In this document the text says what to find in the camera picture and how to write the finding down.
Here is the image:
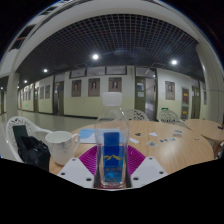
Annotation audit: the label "clear water bottle blue label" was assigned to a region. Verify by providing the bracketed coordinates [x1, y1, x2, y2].
[94, 91, 130, 190]

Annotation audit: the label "round ceiling lights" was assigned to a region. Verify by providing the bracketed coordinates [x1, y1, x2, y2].
[23, 53, 179, 84]

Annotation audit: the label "black bag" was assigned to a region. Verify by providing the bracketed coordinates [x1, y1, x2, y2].
[12, 124, 52, 172]

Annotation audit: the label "white lattice chair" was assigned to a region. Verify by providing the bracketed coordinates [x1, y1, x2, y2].
[122, 108, 150, 122]
[157, 109, 188, 128]
[5, 115, 53, 161]

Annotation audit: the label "round wooden table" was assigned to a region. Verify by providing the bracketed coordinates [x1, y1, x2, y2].
[183, 118, 224, 158]

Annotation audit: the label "row of framed wall pictures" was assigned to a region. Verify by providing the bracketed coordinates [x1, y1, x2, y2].
[21, 77, 176, 103]

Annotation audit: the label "white ceramic mug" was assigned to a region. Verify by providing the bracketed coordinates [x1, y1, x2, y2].
[44, 130, 82, 166]

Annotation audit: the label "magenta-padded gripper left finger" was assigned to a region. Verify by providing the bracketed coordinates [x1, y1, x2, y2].
[57, 144, 101, 189]

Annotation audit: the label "green door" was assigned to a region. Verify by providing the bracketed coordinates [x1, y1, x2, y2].
[134, 77, 147, 113]

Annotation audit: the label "dark pen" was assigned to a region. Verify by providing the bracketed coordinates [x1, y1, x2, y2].
[158, 137, 177, 144]

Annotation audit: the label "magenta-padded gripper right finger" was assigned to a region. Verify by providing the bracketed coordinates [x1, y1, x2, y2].
[126, 144, 169, 188]

